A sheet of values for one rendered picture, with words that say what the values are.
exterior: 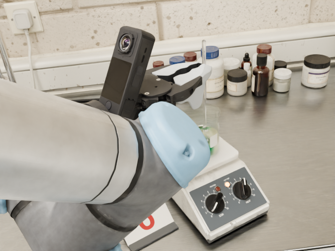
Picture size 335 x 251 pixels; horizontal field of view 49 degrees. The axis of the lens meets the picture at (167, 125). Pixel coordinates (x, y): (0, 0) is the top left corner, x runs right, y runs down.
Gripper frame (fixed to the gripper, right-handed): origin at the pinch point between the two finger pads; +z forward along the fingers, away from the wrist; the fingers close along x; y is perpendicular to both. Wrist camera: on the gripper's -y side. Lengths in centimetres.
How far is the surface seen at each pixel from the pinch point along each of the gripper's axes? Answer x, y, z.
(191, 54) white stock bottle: -32.1, 15.4, 29.0
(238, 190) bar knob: 8.0, 20.7, -0.1
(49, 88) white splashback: -61, 24, -1
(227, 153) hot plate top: 2.9, 17.1, 2.9
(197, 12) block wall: -37, 7, 37
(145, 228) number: -0.1, 25.1, -14.4
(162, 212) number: -0.2, 24.3, -10.4
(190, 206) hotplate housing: 4.3, 21.3, -8.1
